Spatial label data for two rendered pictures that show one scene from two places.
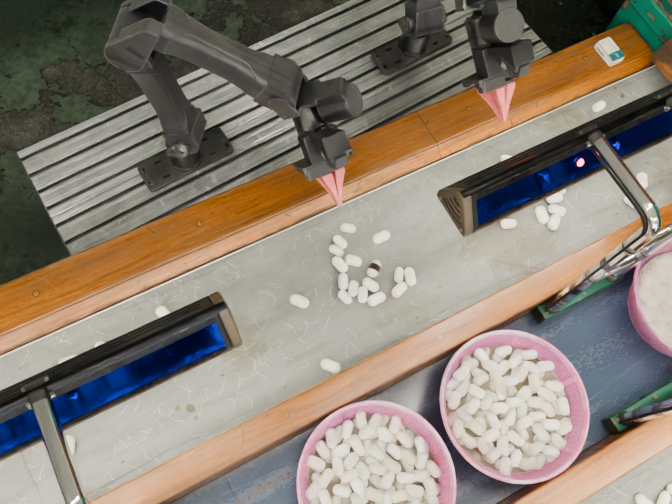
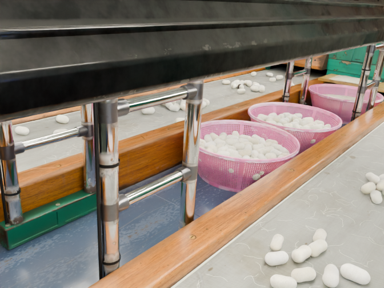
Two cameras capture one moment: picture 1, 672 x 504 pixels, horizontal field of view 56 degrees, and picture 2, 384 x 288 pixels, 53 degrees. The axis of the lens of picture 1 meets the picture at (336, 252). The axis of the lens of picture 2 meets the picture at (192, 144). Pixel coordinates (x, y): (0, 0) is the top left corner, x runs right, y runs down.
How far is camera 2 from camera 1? 1.10 m
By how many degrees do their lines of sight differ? 47
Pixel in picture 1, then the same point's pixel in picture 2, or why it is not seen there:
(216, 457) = (128, 143)
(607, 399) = not seen: hidden behind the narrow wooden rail
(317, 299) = (158, 112)
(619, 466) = (366, 123)
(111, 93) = not seen: outside the picture
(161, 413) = (76, 146)
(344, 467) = (217, 148)
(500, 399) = (285, 123)
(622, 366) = not seen: hidden behind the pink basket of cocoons
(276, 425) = (162, 132)
